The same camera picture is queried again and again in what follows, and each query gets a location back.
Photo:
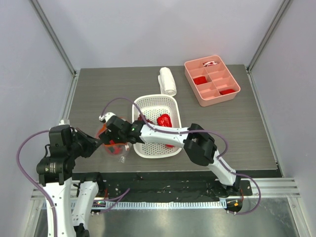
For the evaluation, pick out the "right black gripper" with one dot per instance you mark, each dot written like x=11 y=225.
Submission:
x=110 y=131

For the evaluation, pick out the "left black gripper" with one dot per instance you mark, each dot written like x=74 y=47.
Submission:
x=93 y=142

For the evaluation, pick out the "clear zip top bag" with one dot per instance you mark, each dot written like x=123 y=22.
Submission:
x=118 y=151

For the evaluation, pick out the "dark fake grape bunch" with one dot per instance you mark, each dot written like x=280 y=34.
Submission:
x=143 y=118

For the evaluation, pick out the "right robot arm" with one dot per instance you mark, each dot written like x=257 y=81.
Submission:
x=198 y=144

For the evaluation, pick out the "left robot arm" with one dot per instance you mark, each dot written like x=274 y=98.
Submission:
x=55 y=171

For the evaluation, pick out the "white perforated plastic basket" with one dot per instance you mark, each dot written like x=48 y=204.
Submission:
x=152 y=107

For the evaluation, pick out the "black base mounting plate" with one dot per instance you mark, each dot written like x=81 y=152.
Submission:
x=178 y=186

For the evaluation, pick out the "rolled white towel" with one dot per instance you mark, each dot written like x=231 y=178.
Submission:
x=166 y=82

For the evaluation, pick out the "red block in tray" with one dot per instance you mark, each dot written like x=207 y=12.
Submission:
x=200 y=80

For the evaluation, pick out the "pink compartment organizer tray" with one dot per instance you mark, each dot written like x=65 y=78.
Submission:
x=218 y=78

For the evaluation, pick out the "red white item in tray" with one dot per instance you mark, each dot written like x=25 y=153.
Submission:
x=209 y=63

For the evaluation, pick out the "red block tray front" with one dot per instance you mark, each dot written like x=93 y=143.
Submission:
x=227 y=91

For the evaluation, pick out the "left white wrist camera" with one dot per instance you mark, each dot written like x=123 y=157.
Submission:
x=64 y=122

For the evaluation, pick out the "white slotted cable duct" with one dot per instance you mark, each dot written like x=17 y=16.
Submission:
x=160 y=205

